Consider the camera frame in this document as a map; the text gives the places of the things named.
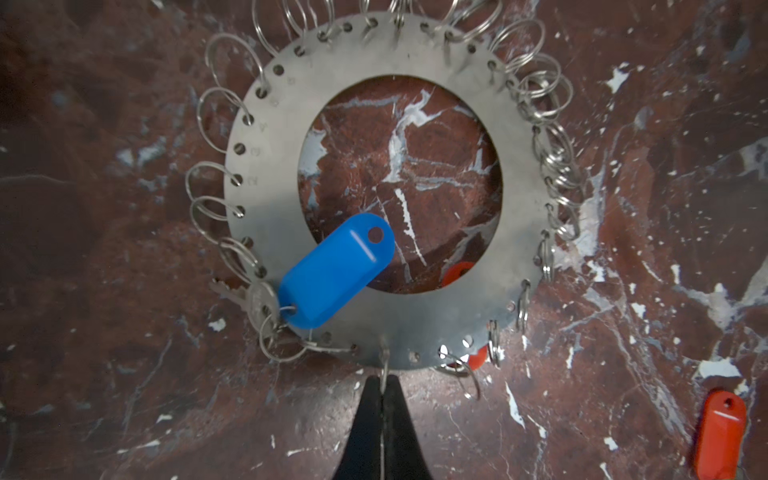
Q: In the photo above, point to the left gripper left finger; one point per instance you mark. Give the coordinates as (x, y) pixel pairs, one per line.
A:
(361, 458)

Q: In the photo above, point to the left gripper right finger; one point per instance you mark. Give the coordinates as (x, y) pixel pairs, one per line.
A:
(401, 450)

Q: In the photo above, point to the blue key tag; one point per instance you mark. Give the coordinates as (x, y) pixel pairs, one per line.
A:
(339, 268)

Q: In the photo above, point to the red key tag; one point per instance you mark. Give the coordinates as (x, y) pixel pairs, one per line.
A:
(720, 436)
(476, 360)

